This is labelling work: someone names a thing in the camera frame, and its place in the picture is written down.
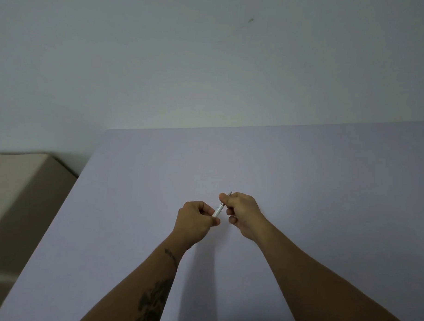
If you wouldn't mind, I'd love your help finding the person's left hand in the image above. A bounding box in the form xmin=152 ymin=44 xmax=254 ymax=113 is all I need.
xmin=171 ymin=200 xmax=222 ymax=253

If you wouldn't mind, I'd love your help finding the person's right forearm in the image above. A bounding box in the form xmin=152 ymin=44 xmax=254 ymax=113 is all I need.
xmin=252 ymin=221 xmax=420 ymax=321

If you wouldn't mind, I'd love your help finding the white pen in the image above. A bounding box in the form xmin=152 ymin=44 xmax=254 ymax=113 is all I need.
xmin=212 ymin=191 xmax=232 ymax=219

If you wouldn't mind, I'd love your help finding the person's right hand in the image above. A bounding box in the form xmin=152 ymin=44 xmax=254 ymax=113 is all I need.
xmin=218 ymin=191 xmax=274 ymax=245

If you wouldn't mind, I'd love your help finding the beige cabinet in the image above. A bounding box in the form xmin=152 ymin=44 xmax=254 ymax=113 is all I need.
xmin=0 ymin=152 xmax=79 ymax=321

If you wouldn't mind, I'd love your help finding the person's left forearm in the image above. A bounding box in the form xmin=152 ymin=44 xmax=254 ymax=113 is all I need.
xmin=77 ymin=230 xmax=196 ymax=321

